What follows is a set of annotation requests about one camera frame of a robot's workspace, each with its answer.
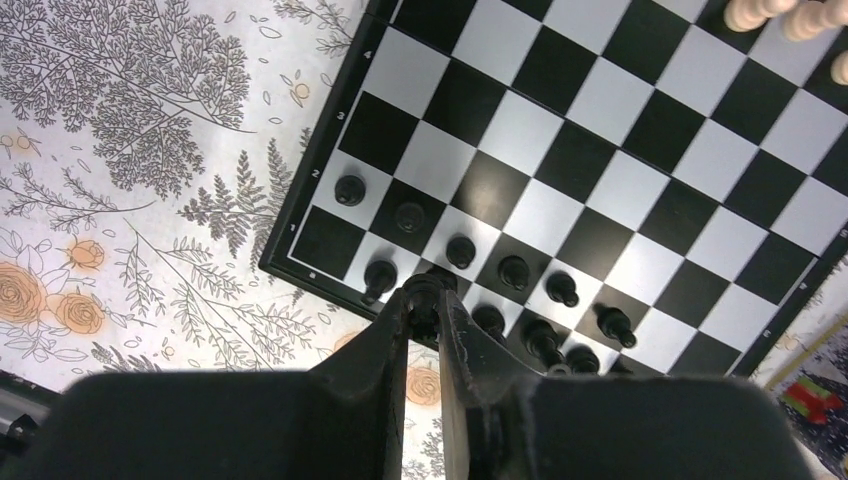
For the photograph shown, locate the black chess pawn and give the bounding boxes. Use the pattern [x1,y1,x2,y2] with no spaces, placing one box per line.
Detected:
[472,304,506,346]
[360,259,397,306]
[334,174,367,207]

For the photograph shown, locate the black chess piece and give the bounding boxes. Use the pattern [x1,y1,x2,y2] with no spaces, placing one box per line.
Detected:
[394,202,426,233]
[597,307,637,349]
[403,266,458,350]
[497,255,530,292]
[445,235,476,270]
[521,320,565,371]

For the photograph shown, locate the floral table mat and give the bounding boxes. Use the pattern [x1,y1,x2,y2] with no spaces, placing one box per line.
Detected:
[1,1,847,479]

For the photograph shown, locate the black chess piece twelfth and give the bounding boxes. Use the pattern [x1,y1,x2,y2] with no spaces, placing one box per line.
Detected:
[565,345,600,375]

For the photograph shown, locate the black silver chess board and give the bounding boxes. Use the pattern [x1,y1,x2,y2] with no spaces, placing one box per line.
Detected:
[260,1,847,376]

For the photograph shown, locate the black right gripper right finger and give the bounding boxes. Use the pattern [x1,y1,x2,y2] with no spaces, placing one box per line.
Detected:
[438,290,811,479]

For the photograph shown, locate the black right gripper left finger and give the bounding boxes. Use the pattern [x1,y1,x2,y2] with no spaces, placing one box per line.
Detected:
[1,290,410,479]

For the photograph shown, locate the gold tin of black pieces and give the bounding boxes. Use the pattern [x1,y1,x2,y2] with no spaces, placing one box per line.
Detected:
[766,318,847,479]

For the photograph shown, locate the black chess piece eleventh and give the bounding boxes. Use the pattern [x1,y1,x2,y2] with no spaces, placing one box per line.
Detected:
[545,271,579,308]

